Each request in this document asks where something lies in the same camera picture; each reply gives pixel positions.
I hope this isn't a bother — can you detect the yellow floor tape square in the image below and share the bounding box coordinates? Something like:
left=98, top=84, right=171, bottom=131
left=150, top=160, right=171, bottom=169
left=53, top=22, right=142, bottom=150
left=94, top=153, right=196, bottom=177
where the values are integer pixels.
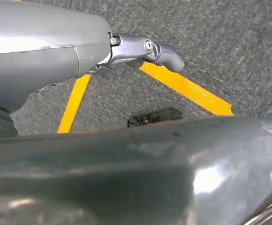
left=57, top=61, right=234, bottom=135

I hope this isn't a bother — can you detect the glossy grey robot body shell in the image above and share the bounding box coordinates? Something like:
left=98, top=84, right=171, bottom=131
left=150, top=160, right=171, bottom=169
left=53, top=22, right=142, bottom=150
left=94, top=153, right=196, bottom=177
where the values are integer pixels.
left=0, top=116, right=272, bottom=225

